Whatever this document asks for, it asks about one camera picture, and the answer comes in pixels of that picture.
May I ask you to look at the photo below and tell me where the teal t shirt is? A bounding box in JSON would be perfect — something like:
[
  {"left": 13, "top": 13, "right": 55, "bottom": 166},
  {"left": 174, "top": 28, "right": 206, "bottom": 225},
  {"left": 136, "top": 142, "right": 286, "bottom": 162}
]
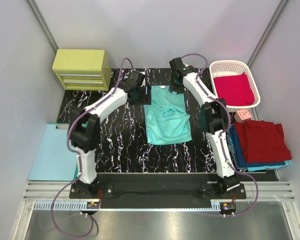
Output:
[{"left": 144, "top": 85, "right": 192, "bottom": 146}]

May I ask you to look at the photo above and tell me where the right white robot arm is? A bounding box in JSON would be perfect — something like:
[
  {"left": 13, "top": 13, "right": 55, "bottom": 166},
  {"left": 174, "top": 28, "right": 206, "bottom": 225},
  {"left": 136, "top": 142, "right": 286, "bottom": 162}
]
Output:
[{"left": 169, "top": 57, "right": 240, "bottom": 199}]

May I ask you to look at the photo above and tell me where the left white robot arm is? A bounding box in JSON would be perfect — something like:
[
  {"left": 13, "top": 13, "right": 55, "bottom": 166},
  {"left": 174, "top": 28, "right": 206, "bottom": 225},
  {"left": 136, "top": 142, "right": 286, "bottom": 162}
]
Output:
[{"left": 67, "top": 70, "right": 151, "bottom": 198}]

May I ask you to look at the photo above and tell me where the white plastic laundry basket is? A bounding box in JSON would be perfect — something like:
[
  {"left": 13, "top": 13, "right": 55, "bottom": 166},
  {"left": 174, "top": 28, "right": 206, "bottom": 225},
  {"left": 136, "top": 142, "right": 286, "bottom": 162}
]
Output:
[{"left": 209, "top": 60, "right": 261, "bottom": 112}]

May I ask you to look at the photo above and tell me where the magenta shirt in basket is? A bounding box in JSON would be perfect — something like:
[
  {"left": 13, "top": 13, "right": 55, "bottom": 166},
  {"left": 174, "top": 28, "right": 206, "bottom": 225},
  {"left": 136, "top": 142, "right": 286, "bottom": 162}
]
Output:
[{"left": 213, "top": 73, "right": 255, "bottom": 107}]

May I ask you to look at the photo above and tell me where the yellow drawer cabinet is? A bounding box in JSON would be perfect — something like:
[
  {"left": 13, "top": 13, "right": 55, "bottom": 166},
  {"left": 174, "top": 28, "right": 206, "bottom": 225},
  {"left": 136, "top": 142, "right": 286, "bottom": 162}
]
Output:
[{"left": 52, "top": 48, "right": 112, "bottom": 91}]

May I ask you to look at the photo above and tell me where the pink paper card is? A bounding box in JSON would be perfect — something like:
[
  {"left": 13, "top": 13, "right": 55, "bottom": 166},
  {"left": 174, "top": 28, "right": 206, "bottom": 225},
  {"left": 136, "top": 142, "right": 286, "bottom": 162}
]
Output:
[{"left": 234, "top": 109, "right": 252, "bottom": 123}]

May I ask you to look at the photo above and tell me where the light blue folded shirt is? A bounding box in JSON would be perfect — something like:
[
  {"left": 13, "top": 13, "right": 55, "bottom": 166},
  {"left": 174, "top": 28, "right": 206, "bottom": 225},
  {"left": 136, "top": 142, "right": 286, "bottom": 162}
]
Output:
[{"left": 228, "top": 129, "right": 293, "bottom": 172}]

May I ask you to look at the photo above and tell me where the green clipboard with paper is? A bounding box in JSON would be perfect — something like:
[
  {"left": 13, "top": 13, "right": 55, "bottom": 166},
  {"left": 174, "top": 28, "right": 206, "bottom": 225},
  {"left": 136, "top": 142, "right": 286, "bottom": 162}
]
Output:
[{"left": 28, "top": 123, "right": 77, "bottom": 181}]

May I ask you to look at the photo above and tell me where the dark red folded shirt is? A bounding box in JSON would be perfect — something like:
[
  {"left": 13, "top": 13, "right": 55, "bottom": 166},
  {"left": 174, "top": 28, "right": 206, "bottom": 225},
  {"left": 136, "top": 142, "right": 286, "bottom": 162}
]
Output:
[{"left": 234, "top": 120, "right": 292, "bottom": 164}]

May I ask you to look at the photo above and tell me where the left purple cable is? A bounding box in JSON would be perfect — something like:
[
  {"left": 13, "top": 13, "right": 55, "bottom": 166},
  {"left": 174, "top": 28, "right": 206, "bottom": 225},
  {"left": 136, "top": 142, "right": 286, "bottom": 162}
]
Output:
[{"left": 51, "top": 57, "right": 136, "bottom": 237}]

